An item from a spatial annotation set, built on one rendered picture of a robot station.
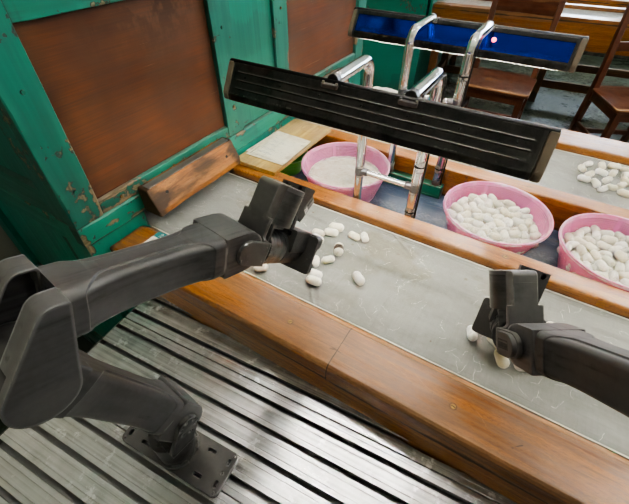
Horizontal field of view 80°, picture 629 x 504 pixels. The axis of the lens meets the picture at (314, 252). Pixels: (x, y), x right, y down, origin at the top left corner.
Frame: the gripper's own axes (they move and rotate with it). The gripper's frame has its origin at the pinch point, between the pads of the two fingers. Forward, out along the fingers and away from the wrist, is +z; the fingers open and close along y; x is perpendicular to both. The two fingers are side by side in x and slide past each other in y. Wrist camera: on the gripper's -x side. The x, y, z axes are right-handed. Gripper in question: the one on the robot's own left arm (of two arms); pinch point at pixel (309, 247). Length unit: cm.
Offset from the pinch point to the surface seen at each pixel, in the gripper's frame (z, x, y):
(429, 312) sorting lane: 13.0, 4.6, -24.3
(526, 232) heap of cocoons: 41, -19, -37
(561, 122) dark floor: 294, -134, -48
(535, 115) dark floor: 297, -136, -28
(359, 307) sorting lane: 8.2, 8.7, -11.6
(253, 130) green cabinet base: 33, -23, 45
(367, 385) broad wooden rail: -5.5, 16.8, -20.7
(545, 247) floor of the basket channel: 50, -17, -43
